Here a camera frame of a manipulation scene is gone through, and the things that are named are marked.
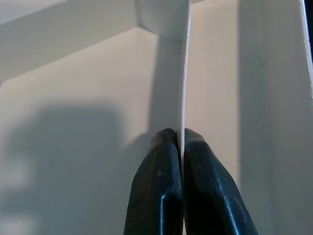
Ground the white plastic table top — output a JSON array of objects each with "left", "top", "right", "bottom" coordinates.
[{"left": 0, "top": 0, "right": 313, "bottom": 235}]

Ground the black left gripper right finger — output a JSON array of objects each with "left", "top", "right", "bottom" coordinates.
[{"left": 183, "top": 128, "right": 259, "bottom": 235}]

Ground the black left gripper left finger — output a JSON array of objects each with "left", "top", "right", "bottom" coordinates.
[{"left": 123, "top": 128, "right": 183, "bottom": 235}]

